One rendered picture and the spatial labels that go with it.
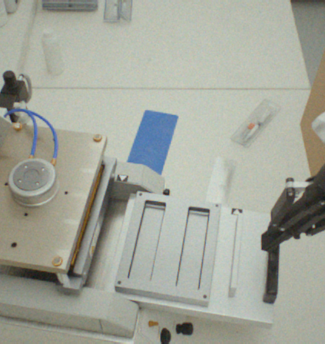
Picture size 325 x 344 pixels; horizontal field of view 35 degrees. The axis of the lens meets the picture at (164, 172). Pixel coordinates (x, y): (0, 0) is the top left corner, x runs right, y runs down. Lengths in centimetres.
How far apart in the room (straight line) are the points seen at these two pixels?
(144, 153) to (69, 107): 28
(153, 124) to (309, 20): 184
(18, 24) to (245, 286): 114
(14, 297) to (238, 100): 88
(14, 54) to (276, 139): 81
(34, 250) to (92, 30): 105
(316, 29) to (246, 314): 233
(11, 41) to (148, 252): 93
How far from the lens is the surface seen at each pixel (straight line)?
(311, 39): 299
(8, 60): 161
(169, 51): 165
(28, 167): 87
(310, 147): 139
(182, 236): 95
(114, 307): 89
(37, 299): 91
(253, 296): 94
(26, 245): 83
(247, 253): 97
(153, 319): 100
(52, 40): 152
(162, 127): 143
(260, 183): 133
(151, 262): 94
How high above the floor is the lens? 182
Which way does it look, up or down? 54 degrees down
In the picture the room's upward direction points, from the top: 1 degrees clockwise
